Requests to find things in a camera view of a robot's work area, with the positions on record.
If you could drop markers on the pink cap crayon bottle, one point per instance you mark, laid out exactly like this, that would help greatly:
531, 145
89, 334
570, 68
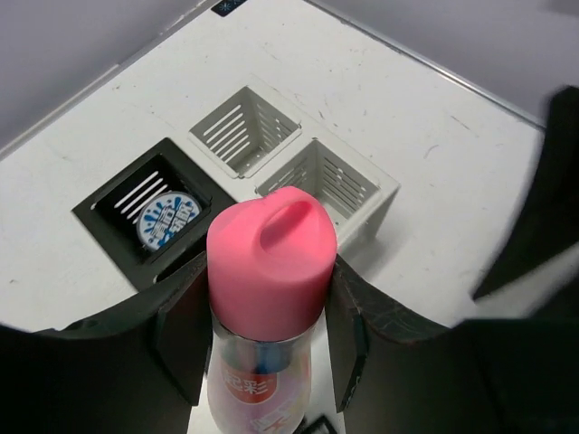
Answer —
269, 264

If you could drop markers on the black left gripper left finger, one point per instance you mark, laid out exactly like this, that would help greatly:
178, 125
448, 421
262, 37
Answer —
136, 367

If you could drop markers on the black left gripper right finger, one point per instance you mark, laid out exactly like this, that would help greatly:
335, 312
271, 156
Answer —
395, 371

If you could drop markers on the white slotted organizer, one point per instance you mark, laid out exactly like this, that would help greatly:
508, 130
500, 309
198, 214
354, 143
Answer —
255, 141

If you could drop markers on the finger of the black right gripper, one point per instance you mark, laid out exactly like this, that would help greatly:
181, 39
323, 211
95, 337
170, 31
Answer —
536, 272

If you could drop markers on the blue white round tub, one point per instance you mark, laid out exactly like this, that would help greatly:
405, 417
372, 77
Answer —
164, 217

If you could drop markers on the black slotted organizer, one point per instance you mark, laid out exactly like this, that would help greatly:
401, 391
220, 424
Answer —
110, 213

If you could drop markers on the right blue table label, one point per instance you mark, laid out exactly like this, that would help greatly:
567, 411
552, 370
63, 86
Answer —
225, 7

